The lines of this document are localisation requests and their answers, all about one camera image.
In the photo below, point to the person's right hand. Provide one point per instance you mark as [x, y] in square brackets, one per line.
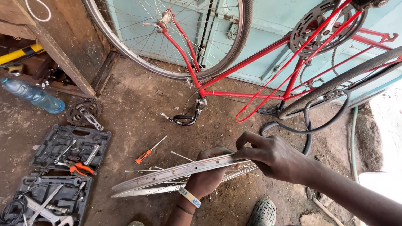
[276, 157]

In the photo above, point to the person's left hand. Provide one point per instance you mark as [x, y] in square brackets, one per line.
[205, 183]

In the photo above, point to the person's left fingers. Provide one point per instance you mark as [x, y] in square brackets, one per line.
[216, 151]

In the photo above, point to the person's right fingers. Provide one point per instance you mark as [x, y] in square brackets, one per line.
[248, 147]

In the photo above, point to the silver bicycle wheel rim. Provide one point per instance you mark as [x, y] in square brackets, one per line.
[176, 172]

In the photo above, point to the loose silver spoke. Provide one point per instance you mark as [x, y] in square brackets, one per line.
[182, 156]
[141, 171]

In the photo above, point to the black bicycle saddle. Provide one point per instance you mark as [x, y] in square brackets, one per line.
[268, 110]

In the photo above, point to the white and blue wristband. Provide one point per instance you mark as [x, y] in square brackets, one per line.
[190, 197]

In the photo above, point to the person's grey perforated shoe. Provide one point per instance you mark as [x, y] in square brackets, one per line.
[262, 213]

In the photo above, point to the black inner tube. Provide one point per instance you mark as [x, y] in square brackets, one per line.
[333, 124]

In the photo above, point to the spoked bicycle wheel with tyre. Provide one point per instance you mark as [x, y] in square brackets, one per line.
[232, 47]

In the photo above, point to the wooden stick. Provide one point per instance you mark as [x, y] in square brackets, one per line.
[328, 212]

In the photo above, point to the grey bicycle tyre on wheel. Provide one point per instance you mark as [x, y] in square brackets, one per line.
[339, 80]

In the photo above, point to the light blue metal door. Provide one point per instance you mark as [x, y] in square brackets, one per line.
[273, 18]

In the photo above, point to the loose black crankset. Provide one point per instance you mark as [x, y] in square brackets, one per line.
[77, 111]

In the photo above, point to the black tool case tray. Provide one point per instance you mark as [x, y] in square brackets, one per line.
[69, 201]

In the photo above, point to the silver combination wrench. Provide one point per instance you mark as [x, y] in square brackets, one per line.
[56, 181]

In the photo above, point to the black tool case half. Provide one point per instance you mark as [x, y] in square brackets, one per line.
[53, 147]

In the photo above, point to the silver adjustable wrench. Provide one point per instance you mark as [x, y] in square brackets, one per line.
[47, 215]

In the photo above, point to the wooden workbench with tools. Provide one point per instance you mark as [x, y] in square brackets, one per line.
[62, 37]

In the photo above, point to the blue plastic water bottle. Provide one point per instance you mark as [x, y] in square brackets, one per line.
[31, 95]

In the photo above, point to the red bicycle frame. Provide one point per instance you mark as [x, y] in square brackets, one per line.
[251, 62]

